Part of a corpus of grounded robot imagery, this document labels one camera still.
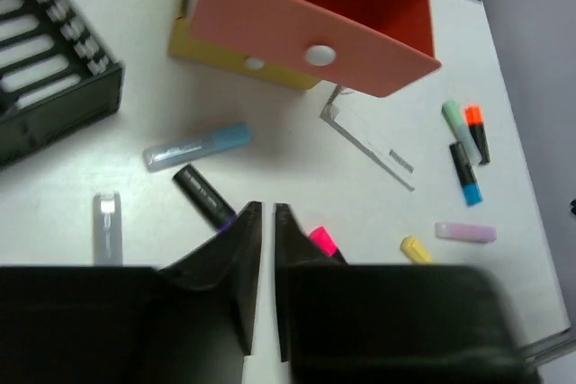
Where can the yellow bottom drawer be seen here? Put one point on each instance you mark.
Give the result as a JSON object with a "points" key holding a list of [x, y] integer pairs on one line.
{"points": [[182, 44]]}

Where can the black purple highlighter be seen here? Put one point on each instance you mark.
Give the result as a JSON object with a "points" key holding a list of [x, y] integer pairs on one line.
{"points": [[212, 206]]}

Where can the coral top drawer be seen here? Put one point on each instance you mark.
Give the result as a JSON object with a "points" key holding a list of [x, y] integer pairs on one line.
{"points": [[373, 46]]}

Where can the black pink highlighter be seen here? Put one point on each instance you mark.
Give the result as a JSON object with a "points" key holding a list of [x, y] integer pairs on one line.
{"points": [[322, 239]]}

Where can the black file organizer rack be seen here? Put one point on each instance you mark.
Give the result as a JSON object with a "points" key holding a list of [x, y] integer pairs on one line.
{"points": [[57, 77]]}

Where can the yellow pastel highlighter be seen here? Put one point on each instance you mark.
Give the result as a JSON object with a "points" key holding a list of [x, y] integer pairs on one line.
{"points": [[415, 251]]}

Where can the lilac pastel highlighter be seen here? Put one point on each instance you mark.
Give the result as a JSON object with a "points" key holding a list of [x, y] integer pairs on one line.
{"points": [[465, 232]]}

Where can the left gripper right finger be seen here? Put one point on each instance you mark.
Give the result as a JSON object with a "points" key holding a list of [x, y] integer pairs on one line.
{"points": [[292, 247]]}

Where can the black orange highlighter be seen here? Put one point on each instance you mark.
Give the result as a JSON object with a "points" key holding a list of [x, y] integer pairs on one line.
{"points": [[474, 118]]}

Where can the blue pastel highlighter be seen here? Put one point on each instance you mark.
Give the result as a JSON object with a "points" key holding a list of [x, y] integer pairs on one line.
{"points": [[185, 150]]}

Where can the black blue highlighter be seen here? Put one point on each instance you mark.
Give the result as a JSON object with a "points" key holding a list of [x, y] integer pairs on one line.
{"points": [[471, 191]]}

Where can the orange pastel highlighter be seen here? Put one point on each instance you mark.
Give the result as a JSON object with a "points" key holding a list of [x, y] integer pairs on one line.
{"points": [[107, 229]]}

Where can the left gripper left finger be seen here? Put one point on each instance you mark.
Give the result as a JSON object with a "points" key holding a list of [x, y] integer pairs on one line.
{"points": [[230, 263]]}

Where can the white booklet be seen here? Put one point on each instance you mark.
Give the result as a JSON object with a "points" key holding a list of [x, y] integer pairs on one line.
{"points": [[360, 119]]}

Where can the green pastel highlighter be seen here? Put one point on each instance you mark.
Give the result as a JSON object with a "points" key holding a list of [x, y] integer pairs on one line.
{"points": [[460, 129]]}

